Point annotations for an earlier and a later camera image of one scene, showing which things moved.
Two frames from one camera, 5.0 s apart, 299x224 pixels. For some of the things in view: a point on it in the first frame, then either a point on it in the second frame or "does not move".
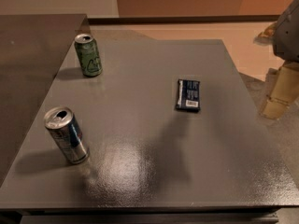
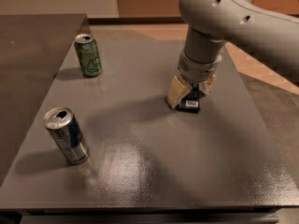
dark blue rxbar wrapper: [188, 95] does not move
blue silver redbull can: [63, 121] does not move
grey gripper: [288, 35] -> [197, 68]
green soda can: [91, 61] does not move
